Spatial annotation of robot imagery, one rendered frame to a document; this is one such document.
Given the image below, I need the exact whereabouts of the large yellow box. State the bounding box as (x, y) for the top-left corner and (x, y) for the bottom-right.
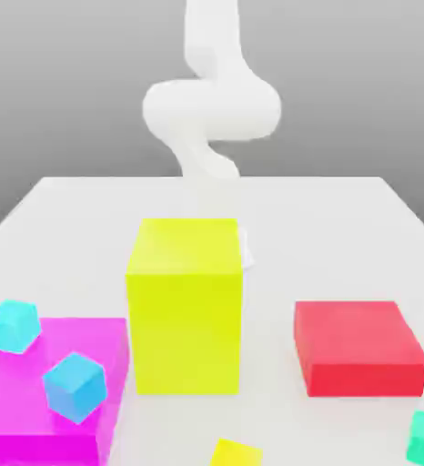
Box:
(125, 218), (244, 397)

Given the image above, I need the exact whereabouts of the large magenta box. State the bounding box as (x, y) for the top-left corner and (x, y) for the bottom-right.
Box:
(0, 317), (131, 466)

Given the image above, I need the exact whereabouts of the small yellow cube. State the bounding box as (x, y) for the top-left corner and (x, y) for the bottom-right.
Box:
(209, 437), (264, 466)

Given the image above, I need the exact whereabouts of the small blue cube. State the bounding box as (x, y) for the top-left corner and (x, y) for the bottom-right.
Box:
(42, 351), (108, 426)

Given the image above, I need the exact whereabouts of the small cyan cube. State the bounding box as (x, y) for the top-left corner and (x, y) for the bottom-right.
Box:
(0, 299), (43, 355)

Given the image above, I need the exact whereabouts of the large red box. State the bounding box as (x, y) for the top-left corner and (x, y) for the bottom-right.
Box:
(293, 299), (424, 399)

